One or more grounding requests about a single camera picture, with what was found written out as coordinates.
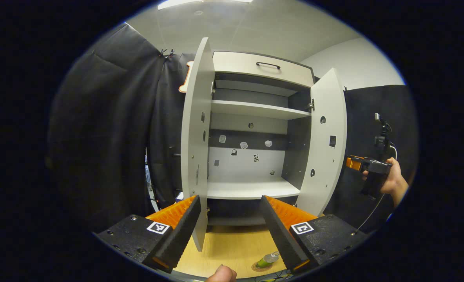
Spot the thin grey cable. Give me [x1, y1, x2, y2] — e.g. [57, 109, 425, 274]
[357, 143, 398, 232]

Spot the white cabinet door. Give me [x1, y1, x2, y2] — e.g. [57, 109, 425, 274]
[295, 68, 348, 217]
[180, 37, 216, 252]

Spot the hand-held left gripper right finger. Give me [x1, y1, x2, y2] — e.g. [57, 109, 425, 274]
[259, 195, 369, 274]

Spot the ceiling light panel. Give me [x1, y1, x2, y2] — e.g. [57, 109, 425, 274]
[158, 0, 253, 10]

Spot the white cabinet shelf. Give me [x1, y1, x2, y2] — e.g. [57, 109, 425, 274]
[211, 99, 312, 120]
[207, 176, 301, 200]

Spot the green label plastic bottle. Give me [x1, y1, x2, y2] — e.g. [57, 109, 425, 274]
[257, 251, 281, 269]

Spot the white grey cabinet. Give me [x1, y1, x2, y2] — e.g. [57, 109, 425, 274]
[208, 51, 317, 228]

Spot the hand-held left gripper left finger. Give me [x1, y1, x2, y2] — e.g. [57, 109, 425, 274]
[94, 195, 202, 274]

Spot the white cabinet drawer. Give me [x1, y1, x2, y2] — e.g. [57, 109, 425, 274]
[212, 51, 315, 89]

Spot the round brown coaster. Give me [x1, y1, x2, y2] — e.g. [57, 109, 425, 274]
[251, 261, 275, 273]

